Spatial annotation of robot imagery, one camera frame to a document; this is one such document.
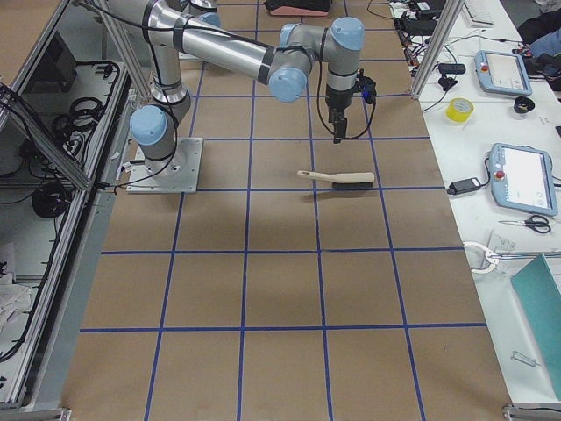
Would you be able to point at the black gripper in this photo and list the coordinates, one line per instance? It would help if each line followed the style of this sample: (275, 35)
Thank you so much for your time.
(338, 100)

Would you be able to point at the white hand brush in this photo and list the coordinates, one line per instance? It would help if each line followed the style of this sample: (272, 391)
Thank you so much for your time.
(362, 180)

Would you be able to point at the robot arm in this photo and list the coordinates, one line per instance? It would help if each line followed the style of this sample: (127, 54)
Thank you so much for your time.
(284, 68)

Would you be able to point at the pink bin with black bag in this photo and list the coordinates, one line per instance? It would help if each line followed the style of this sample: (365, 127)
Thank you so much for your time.
(298, 8)

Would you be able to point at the yellow tape roll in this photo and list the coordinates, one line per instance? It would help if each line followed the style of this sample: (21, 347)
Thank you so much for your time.
(459, 110)

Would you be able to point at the black power adapter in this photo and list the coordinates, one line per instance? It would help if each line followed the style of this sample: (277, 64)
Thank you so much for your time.
(464, 186)

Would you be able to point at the far teach pendant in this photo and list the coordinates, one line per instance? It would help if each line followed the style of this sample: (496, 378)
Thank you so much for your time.
(502, 73)

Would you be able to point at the teach pendant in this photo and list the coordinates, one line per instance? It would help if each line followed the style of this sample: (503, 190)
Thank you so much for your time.
(521, 179)
(502, 73)

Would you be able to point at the near teach pendant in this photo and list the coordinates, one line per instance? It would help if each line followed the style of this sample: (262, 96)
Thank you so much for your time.
(521, 179)

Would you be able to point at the white clamp tool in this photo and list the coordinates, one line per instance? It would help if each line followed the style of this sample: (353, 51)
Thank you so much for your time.
(484, 260)

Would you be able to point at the black scissors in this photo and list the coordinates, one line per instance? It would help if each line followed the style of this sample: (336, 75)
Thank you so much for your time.
(535, 223)

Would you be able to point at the teal box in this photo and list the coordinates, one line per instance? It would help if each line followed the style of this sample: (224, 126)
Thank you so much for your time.
(540, 299)

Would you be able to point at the aluminium frame post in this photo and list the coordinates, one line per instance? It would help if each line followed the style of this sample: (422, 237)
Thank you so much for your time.
(443, 28)

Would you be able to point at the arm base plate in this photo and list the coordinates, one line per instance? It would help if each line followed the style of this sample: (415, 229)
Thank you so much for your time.
(181, 175)

